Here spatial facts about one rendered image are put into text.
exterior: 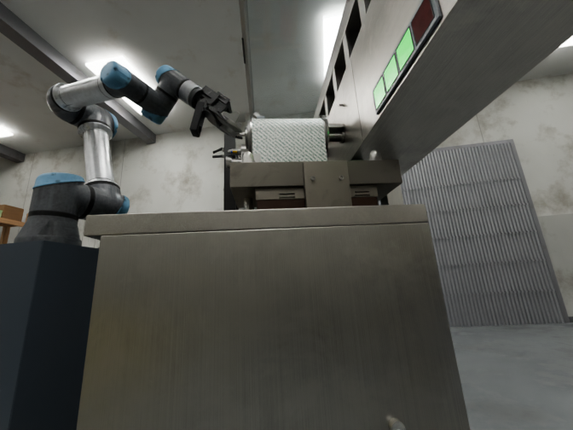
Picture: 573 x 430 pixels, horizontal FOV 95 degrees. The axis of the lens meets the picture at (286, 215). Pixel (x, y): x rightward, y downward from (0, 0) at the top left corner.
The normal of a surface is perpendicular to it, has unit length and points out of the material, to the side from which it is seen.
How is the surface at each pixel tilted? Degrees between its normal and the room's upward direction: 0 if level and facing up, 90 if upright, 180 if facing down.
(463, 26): 180
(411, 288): 90
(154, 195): 90
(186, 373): 90
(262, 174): 90
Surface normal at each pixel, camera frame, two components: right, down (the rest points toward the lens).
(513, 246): -0.15, -0.25
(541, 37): 0.06, 0.96
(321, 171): 0.07, -0.26
